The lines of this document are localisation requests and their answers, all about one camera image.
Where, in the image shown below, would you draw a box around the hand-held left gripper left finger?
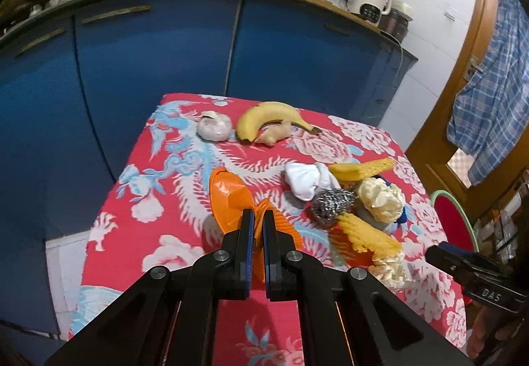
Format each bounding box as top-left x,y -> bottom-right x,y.
43,209 -> 254,366

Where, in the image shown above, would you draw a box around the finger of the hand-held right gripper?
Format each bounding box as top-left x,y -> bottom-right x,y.
426,242 -> 481,285

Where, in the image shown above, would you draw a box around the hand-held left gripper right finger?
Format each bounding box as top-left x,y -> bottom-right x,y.
263,210 -> 476,366

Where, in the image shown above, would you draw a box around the red basin with green rim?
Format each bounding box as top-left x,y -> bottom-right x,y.
429,190 -> 479,254

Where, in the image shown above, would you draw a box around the orange plastic bag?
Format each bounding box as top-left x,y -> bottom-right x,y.
209,167 -> 307,285

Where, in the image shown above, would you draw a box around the white sock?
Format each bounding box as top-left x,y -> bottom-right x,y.
284,162 -> 342,202

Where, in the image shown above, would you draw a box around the person's right hand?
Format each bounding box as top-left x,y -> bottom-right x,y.
467,302 -> 507,362

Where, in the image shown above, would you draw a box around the cream crumpled wrapper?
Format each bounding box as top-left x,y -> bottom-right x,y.
371,253 -> 416,293

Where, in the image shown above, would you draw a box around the black metal rack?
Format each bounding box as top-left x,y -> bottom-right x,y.
474,183 -> 529,264

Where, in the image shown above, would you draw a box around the steel wool scrubber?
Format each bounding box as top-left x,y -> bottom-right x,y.
310,188 -> 357,230

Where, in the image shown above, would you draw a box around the yellow waffle sponge cloth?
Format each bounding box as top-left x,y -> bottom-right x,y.
338,211 -> 404,258
328,157 -> 396,182

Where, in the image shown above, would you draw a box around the cream crumpled cloth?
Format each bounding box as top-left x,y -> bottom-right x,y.
357,177 -> 407,223

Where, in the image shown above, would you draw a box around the red floral tablecloth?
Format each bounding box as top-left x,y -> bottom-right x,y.
68,92 -> 468,366

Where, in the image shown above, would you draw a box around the ginger root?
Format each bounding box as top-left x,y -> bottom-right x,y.
255,121 -> 292,147

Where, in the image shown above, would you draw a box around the garlic bulb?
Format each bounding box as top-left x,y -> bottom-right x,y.
197,111 -> 232,142

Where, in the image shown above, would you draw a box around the wooden door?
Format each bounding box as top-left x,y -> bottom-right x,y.
405,0 -> 529,223

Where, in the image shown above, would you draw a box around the yellow banana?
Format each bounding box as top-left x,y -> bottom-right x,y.
236,102 -> 322,144

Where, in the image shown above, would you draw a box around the blue plaid shirt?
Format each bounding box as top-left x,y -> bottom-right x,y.
446,0 -> 529,187

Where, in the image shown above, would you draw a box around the blue kitchen cabinets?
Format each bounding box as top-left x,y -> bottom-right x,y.
0,0 -> 419,336

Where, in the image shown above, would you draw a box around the dark rice cooker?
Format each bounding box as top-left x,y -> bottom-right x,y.
378,0 -> 414,41

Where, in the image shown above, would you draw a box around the metal door handle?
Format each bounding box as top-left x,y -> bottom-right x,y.
463,56 -> 484,81

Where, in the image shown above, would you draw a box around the white power cable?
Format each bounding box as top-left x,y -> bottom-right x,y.
396,40 -> 408,78

